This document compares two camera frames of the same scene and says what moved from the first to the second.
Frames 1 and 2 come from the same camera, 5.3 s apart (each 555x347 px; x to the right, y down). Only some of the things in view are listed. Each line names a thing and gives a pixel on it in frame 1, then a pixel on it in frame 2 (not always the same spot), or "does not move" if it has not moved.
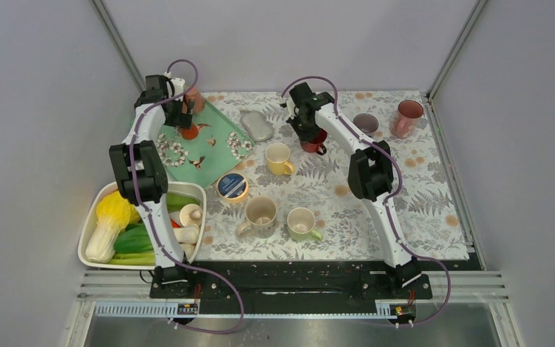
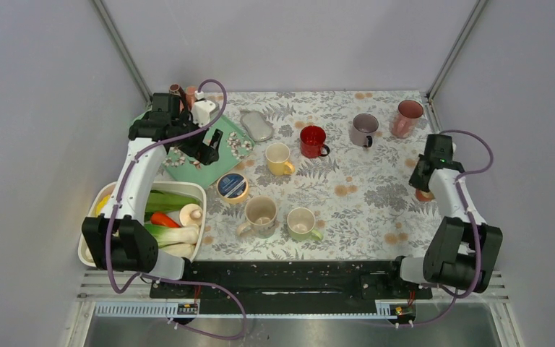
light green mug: x=300 y=222 does not move
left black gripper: x=181 y=120 → x=204 y=153
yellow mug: x=277 y=155 does not move
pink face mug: x=406 y=118 does not move
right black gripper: x=303 y=136 → x=413 y=179
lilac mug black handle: x=366 y=122 does not move
